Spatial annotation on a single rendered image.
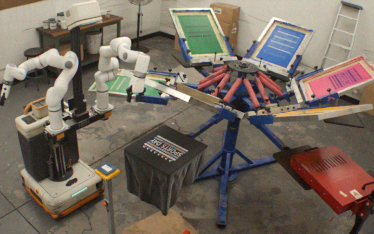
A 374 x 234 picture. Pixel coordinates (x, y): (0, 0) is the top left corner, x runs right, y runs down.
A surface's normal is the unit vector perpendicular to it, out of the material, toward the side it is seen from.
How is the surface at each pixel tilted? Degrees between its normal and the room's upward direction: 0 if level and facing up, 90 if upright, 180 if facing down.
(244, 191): 0
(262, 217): 0
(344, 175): 0
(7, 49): 90
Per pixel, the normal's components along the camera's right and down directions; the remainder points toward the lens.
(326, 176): 0.09, -0.86
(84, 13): 0.73, -0.04
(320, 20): -0.59, 0.36
